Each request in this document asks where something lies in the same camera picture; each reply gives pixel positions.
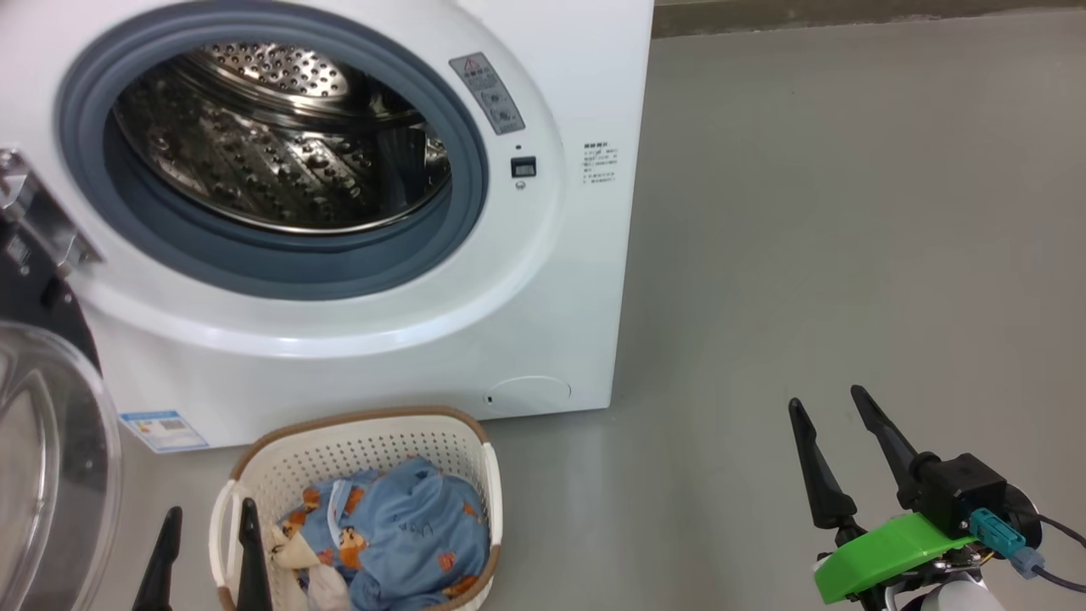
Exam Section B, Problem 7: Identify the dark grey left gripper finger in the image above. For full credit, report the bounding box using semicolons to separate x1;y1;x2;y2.
132;507;184;611
235;497;275;611

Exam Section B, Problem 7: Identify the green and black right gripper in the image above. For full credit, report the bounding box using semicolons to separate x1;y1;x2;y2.
787;384;1044;606

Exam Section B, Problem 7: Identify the cream and blue printed garment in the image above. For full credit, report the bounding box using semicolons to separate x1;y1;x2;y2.
271;524;351;611

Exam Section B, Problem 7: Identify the round washing machine door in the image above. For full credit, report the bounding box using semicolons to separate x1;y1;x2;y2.
0;149;122;611

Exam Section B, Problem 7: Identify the blue cartoon print garment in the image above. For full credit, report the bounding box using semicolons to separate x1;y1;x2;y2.
280;457;492;611

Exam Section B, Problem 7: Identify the white front-load washing machine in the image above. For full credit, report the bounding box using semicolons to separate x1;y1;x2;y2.
0;0;655;451

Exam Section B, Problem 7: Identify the blue energy label sticker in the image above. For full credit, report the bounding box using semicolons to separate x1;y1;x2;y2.
119;411;210;454

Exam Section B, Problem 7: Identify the cream perforated plastic laundry basket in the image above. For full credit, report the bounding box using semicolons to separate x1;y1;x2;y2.
210;406;504;611

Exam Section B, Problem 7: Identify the round white drain filter cover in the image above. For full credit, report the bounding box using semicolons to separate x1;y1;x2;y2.
484;376;573;418

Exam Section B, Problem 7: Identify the grey warning label sticker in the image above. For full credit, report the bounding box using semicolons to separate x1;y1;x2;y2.
449;53;526;136

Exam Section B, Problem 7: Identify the black cable with teal plug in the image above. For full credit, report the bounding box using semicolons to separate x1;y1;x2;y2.
971;507;1086;594

